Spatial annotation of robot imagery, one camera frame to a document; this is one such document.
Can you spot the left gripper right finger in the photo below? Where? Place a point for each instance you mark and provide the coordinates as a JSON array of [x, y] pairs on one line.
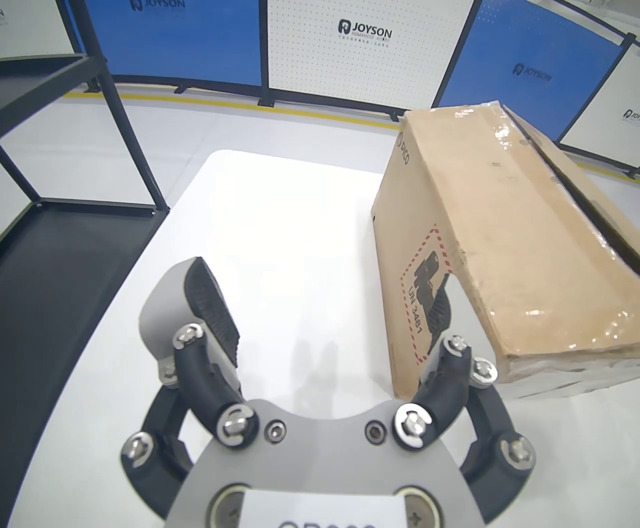
[[450, 390]]

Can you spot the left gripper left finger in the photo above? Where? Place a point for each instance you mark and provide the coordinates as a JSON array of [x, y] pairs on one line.
[[200, 360]]

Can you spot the black metal shelf rack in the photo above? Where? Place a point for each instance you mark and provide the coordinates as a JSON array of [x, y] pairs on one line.
[[60, 300]]

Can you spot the large brown cardboard carton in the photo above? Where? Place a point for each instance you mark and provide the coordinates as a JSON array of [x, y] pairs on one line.
[[505, 225]]

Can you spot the blue partition panel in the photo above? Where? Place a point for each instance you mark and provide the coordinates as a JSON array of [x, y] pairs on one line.
[[520, 90], [200, 40]]

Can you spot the white perforated partition panel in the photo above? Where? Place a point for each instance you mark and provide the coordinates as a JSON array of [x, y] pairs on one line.
[[320, 75], [610, 125], [30, 25]]

